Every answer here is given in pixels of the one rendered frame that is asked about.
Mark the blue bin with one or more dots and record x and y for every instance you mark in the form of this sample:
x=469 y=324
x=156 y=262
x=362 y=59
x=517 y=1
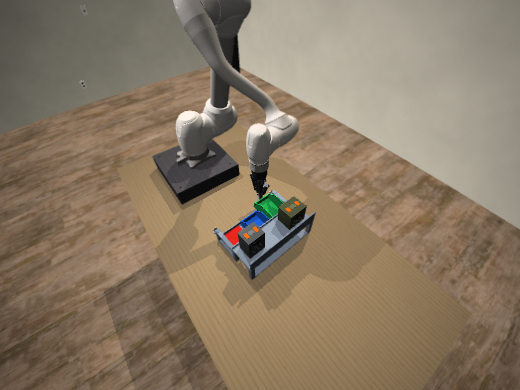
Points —
x=258 y=217

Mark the green bin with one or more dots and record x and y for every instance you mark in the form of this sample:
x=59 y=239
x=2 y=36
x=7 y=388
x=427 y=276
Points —
x=268 y=205

